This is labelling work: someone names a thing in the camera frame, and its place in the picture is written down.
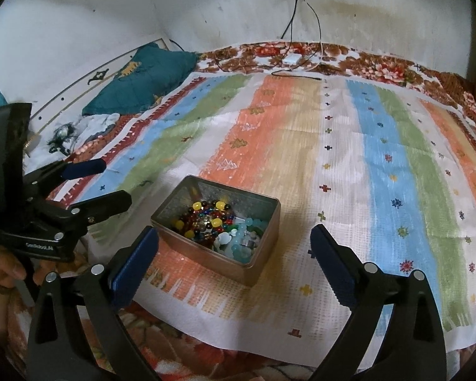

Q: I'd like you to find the dark tangled cloth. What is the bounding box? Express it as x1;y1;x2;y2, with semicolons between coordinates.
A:
47;124;80;155

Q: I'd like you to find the striped woven cloth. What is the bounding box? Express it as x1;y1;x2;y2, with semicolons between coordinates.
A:
50;72;476;352

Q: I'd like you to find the yellow and dark bead bracelet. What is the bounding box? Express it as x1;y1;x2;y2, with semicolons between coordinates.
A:
174;199;233;233

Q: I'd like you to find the thin black cable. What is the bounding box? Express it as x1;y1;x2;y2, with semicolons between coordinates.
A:
169;39;262;73

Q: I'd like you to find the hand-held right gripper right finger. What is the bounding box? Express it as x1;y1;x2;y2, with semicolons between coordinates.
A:
309;224;449;381

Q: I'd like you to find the person's left hand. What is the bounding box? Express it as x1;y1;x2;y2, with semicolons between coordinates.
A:
0;247;28;295

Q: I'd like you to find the light blue bead bracelet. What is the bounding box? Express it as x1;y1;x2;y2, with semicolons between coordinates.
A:
232;216;268;264

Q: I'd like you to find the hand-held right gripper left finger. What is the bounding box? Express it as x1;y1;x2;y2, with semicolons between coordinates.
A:
26;225;161;381

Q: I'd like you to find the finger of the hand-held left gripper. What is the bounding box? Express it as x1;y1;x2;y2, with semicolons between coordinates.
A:
23;159;107;203
36;190;133;229

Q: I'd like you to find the black wall cable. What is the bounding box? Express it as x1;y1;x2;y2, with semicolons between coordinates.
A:
280;0;302;54

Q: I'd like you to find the metal tin box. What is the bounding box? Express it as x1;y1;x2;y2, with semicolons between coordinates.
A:
150;175;281;287

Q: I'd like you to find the multicoloured small bead bracelet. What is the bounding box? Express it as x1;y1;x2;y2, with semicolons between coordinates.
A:
198;202;235;227

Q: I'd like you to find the black cable with plug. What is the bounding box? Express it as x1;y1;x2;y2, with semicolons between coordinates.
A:
270;61;322;82

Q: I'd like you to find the white crumpled cloth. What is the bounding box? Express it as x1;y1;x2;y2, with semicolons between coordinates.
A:
77;113;122;144

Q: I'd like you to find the red bead bracelet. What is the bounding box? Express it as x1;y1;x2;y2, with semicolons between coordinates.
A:
180;208;223;247

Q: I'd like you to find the teal pillow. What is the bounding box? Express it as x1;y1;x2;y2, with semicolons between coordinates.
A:
81;43;199;117

